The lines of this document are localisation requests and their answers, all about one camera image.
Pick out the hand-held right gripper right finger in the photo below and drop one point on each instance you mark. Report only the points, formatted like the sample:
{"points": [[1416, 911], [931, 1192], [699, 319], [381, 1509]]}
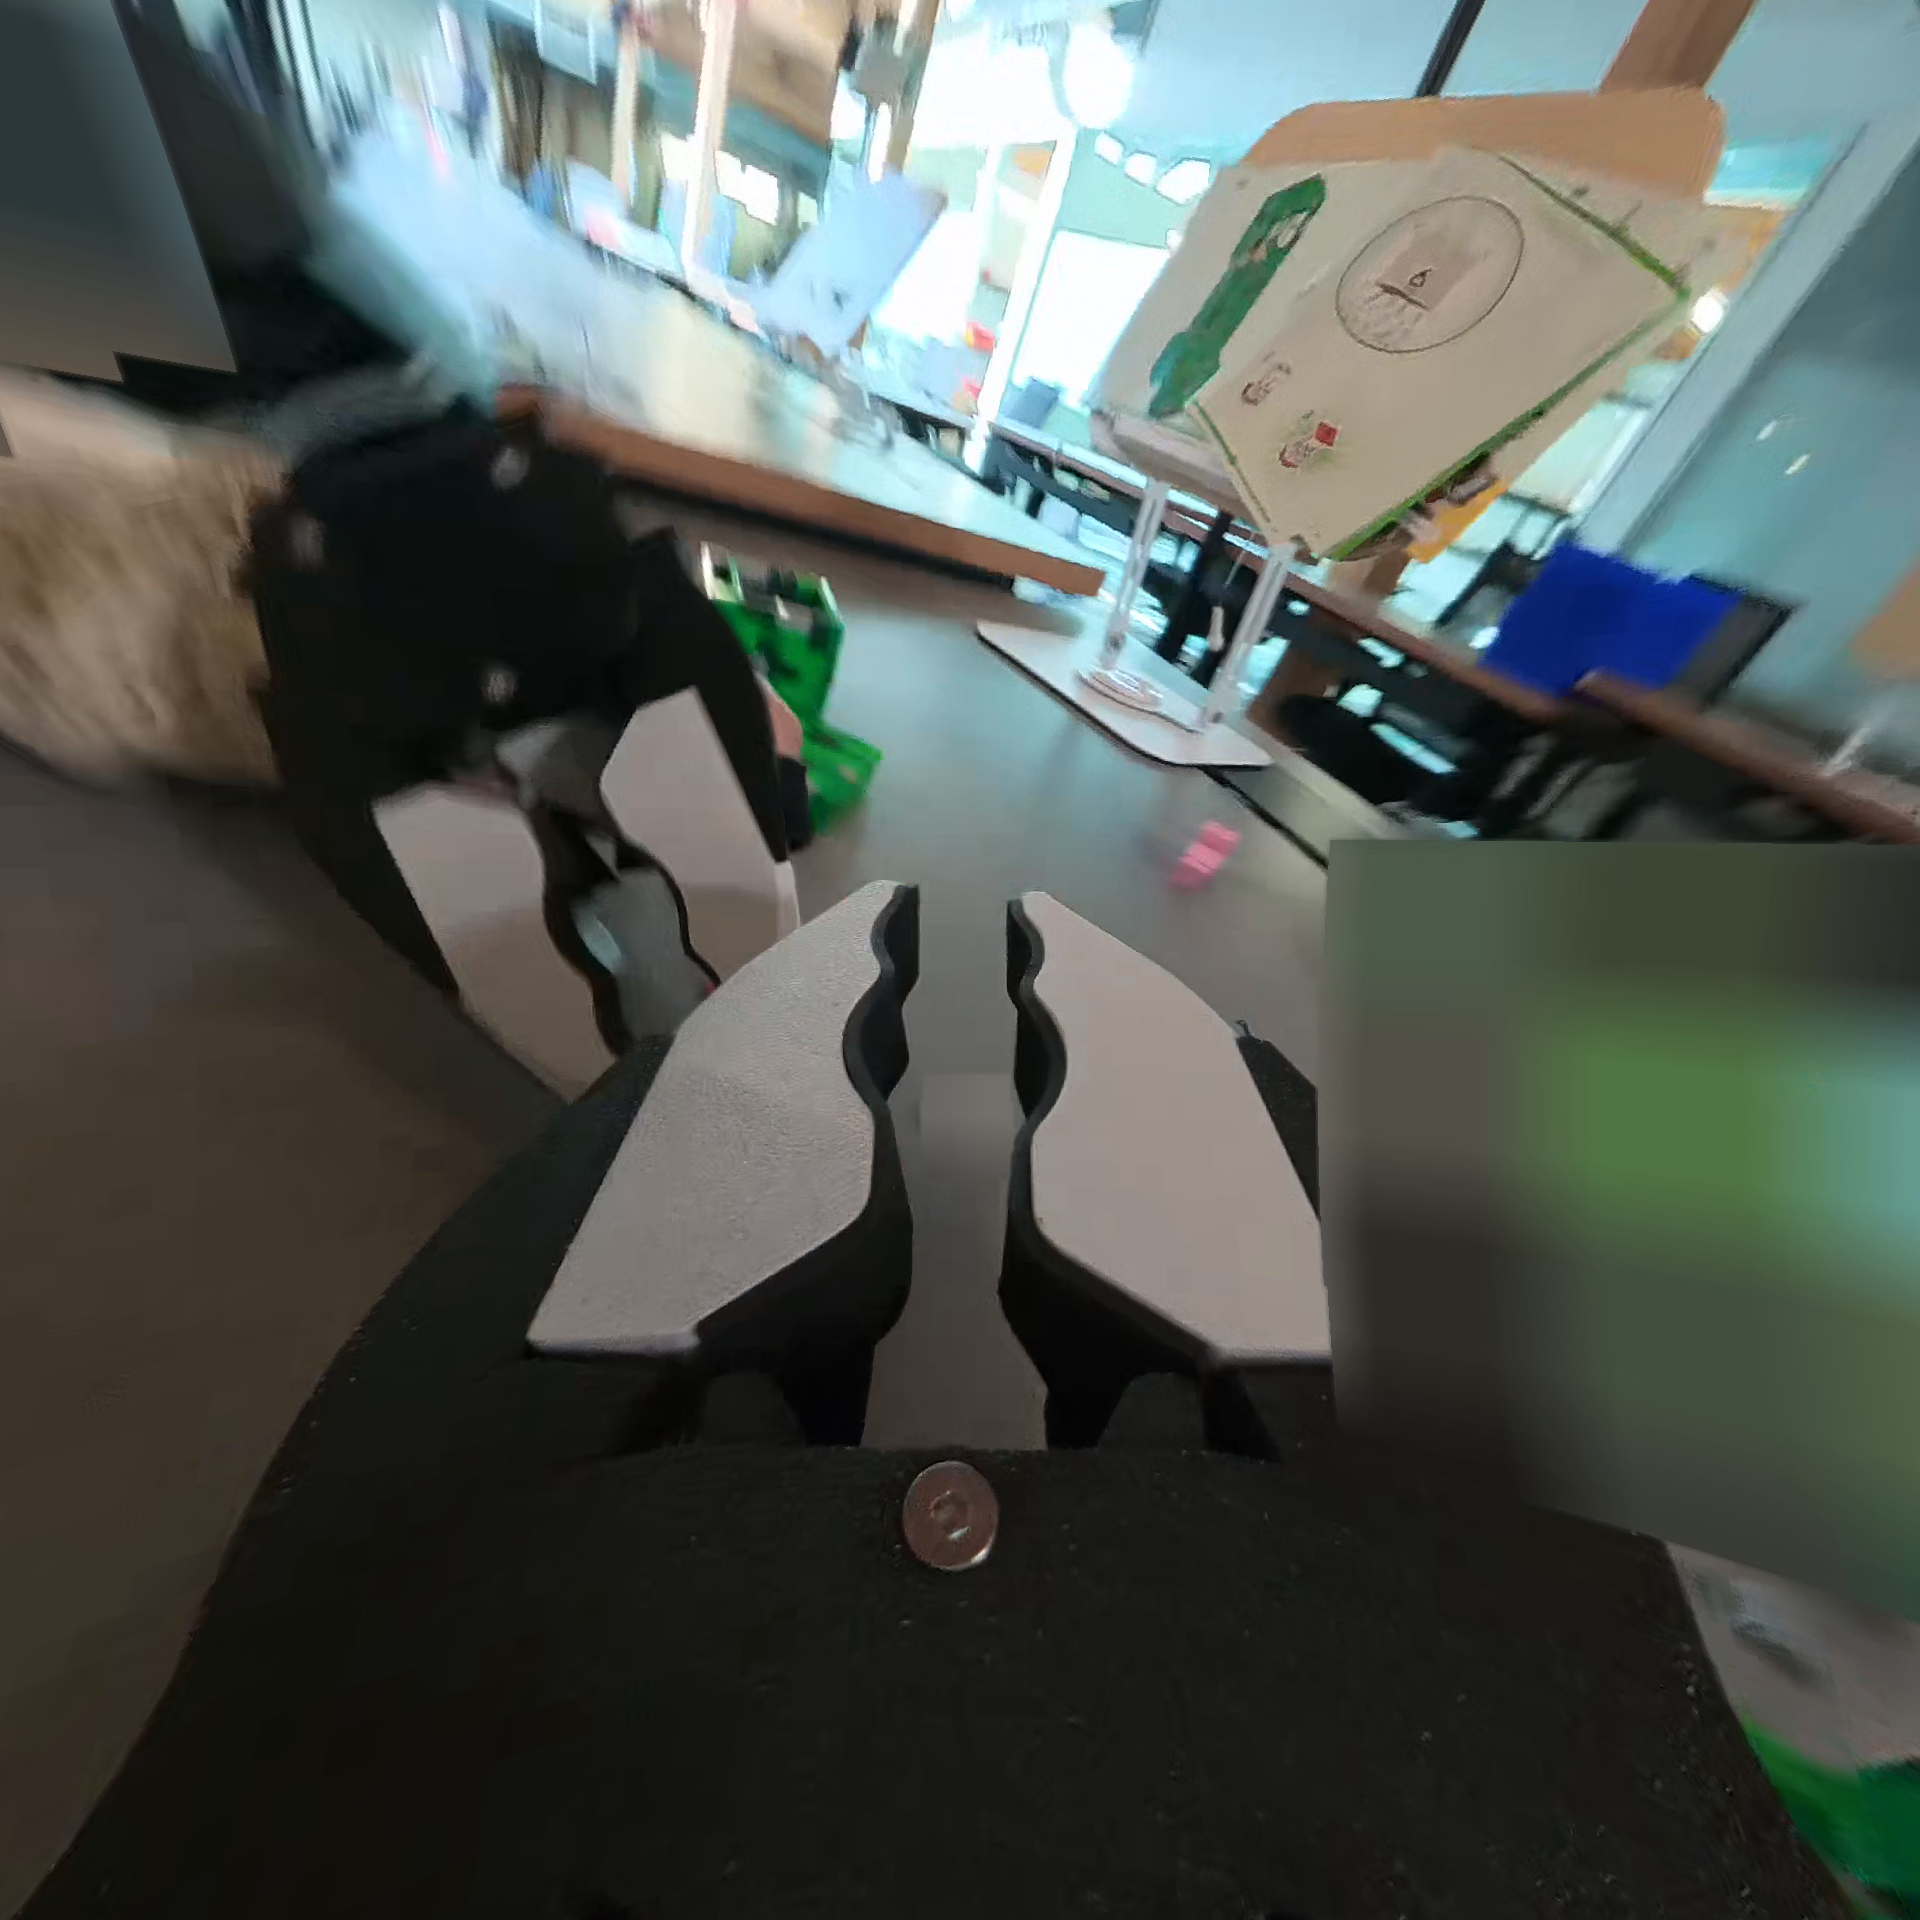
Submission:
{"points": [[1154, 1170]]}

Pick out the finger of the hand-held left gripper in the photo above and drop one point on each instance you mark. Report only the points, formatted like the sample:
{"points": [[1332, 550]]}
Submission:
{"points": [[480, 915], [712, 840]]}

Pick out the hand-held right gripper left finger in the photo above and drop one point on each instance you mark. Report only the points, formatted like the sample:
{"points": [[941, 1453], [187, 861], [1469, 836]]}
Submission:
{"points": [[735, 1140]]}

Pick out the person's left forearm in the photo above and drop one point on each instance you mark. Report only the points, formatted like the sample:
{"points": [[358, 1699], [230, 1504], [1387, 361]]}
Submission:
{"points": [[121, 601]]}

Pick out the pink lego brick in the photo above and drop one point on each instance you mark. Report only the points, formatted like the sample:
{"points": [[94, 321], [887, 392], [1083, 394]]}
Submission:
{"points": [[1205, 855]]}

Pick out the lego instruction booklet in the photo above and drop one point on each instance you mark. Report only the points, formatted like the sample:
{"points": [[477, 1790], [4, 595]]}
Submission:
{"points": [[1395, 344]]}

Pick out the green plastic bin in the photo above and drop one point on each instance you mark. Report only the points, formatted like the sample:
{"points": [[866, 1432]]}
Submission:
{"points": [[819, 661]]}

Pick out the long wooden-edged table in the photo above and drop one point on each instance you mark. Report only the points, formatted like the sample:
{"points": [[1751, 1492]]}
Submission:
{"points": [[780, 434]]}

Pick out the clear acrylic booklet stand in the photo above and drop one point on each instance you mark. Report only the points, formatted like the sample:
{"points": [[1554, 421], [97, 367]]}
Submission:
{"points": [[1140, 704]]}

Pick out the blue plastic bin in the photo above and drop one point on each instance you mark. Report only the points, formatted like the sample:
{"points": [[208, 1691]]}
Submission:
{"points": [[1604, 623]]}

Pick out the green plastic object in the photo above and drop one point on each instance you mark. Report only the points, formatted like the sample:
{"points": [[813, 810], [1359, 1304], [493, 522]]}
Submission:
{"points": [[1844, 1815]]}

